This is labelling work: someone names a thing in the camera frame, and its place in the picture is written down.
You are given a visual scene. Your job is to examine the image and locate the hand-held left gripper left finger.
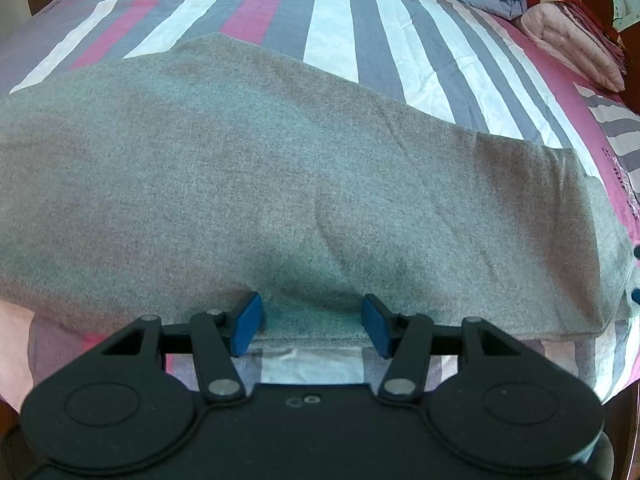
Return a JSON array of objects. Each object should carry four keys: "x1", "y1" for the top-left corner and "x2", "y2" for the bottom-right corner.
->
[{"x1": 100, "y1": 291, "x2": 266, "y2": 403}]

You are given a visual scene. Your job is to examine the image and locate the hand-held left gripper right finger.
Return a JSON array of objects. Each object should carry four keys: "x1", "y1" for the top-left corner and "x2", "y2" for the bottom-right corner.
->
[{"x1": 360, "y1": 293, "x2": 522, "y2": 404}]

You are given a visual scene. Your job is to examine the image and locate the grey pants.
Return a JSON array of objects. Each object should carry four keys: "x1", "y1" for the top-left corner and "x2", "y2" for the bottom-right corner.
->
[{"x1": 0, "y1": 31, "x2": 632, "y2": 339}]

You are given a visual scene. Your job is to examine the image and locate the striped pillow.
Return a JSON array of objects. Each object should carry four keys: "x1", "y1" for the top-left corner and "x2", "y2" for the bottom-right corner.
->
[{"x1": 575, "y1": 82, "x2": 640, "y2": 161}]

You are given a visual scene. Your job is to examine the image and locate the folded pink blanket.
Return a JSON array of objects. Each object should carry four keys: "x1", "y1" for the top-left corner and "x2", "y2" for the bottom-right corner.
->
[{"x1": 520, "y1": 5, "x2": 627, "y2": 92}]

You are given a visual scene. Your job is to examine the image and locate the wooden bed headboard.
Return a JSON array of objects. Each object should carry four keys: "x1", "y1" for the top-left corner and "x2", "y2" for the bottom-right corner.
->
[{"x1": 574, "y1": 0, "x2": 640, "y2": 61}]

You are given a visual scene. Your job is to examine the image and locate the striped pink grey bed sheet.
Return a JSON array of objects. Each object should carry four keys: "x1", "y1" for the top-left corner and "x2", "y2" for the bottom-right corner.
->
[{"x1": 0, "y1": 0, "x2": 640, "y2": 411}]

